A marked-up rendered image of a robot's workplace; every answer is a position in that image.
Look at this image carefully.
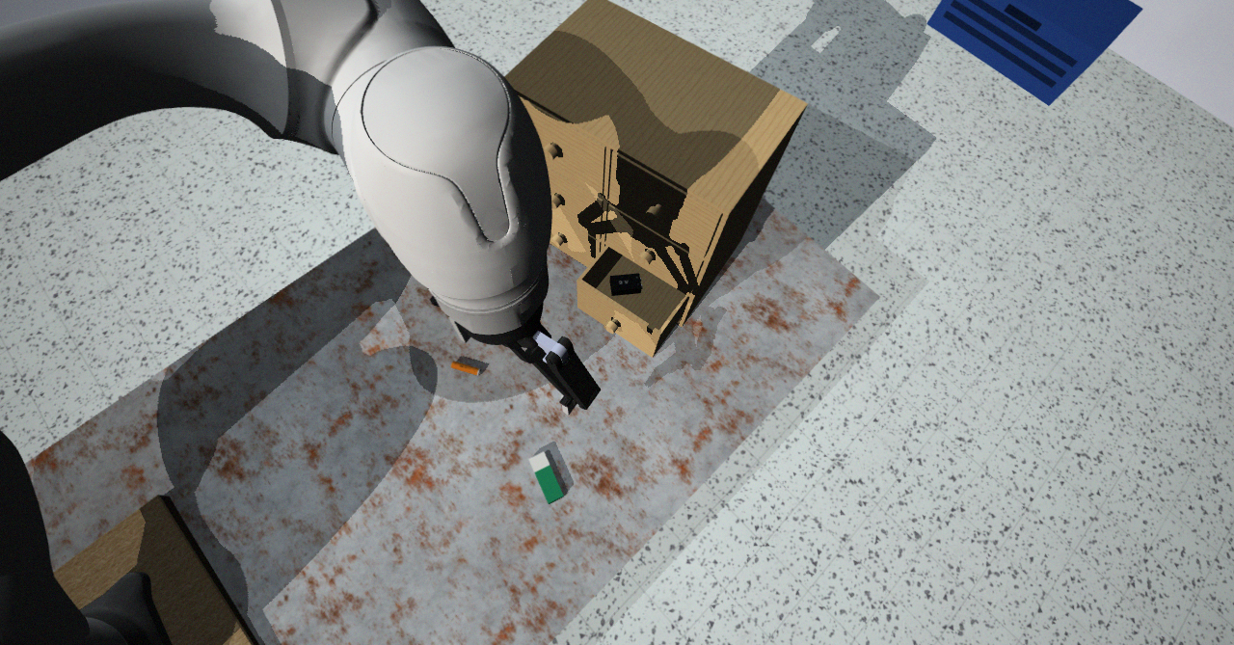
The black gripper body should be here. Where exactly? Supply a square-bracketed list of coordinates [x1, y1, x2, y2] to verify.
[462, 301, 545, 348]

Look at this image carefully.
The small wooden chest of drawers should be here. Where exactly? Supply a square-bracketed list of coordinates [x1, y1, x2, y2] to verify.
[505, 0, 808, 327]

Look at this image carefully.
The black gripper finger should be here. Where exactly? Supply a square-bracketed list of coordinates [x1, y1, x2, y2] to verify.
[429, 296, 470, 343]
[503, 331, 601, 416]

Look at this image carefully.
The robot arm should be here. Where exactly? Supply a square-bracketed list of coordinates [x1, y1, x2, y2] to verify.
[0, 0, 552, 645]

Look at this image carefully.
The orange aaa battery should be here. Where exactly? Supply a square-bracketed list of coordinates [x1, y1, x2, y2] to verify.
[450, 363, 481, 376]

